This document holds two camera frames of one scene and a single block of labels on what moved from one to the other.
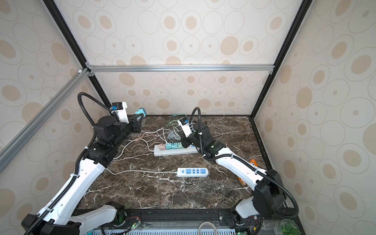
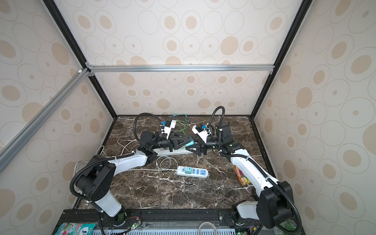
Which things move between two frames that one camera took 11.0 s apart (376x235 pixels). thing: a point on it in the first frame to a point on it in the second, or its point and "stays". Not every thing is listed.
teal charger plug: x=141 y=110 to x=188 y=170
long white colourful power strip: x=176 y=148 stays
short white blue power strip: x=192 y=172 stays
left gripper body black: x=127 y=129 to x=160 y=143
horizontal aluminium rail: x=91 y=69 stays
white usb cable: x=221 y=129 to x=164 y=162
